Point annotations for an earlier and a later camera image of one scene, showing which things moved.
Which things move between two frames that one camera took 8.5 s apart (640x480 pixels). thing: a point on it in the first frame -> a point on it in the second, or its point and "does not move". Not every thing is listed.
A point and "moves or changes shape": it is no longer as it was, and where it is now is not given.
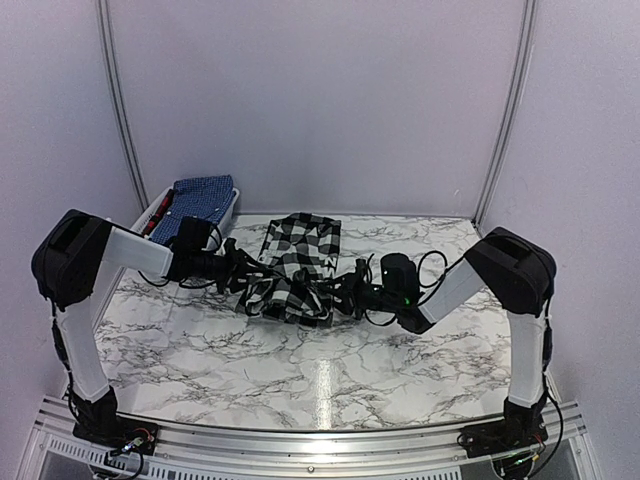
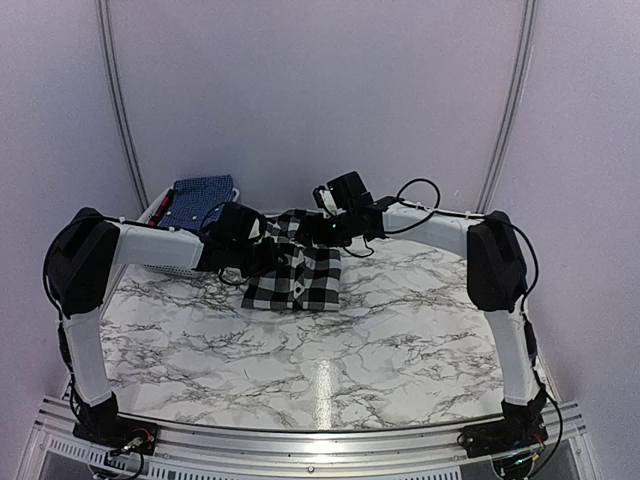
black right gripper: (349, 291) -> (319, 237)
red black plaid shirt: (165, 200) does not move
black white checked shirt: (302, 249) moves or changes shape
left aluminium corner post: (143, 199) does not move
